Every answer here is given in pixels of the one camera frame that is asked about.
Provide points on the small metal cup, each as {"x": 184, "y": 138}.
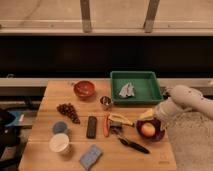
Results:
{"x": 106, "y": 102}

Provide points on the bunch of dark grapes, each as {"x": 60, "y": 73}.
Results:
{"x": 67, "y": 109}

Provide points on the black chair with blue item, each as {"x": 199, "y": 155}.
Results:
{"x": 9, "y": 137}

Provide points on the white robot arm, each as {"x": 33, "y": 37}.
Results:
{"x": 182, "y": 99}

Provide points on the crumpled grey cloth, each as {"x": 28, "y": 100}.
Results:
{"x": 127, "y": 91}

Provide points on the white paper cup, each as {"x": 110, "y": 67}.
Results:
{"x": 60, "y": 144}

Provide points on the blue sponge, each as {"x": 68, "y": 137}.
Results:
{"x": 90, "y": 157}

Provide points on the yellow banana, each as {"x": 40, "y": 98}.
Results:
{"x": 120, "y": 118}

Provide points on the black handled brush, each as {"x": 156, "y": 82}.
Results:
{"x": 116, "y": 128}

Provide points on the black remote control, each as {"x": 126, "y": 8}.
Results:
{"x": 91, "y": 127}

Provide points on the red yellow apple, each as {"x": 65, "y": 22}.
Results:
{"x": 148, "y": 130}

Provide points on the orange carrot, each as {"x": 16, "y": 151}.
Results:
{"x": 106, "y": 126}

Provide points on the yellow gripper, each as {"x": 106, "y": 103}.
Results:
{"x": 147, "y": 115}

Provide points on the purple bowl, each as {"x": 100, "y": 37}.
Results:
{"x": 157, "y": 136}

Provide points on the green plastic tray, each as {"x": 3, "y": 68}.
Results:
{"x": 145, "y": 87}

